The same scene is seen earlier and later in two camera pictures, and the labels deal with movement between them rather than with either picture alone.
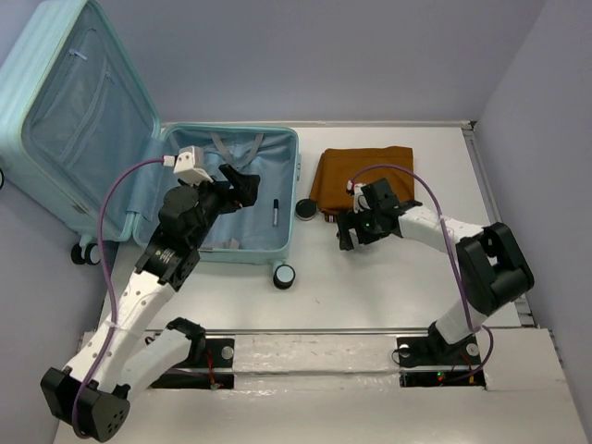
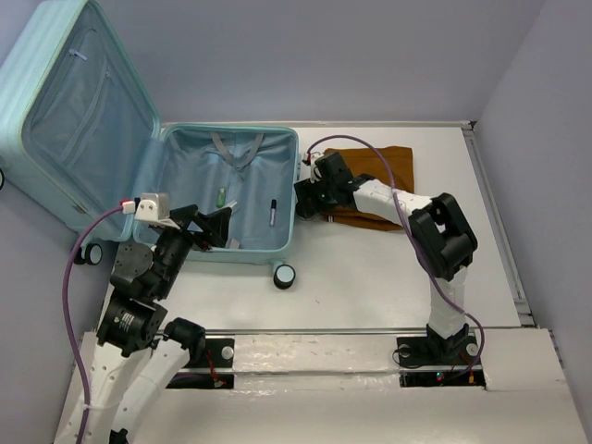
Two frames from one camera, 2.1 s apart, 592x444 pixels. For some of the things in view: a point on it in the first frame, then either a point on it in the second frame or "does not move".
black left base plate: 219,352 does not move
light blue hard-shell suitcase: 71,106 does not move
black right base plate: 435,351 does not move
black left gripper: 244,192 -> 216,224
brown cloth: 337,167 does not move
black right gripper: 350,219 -> 306,190
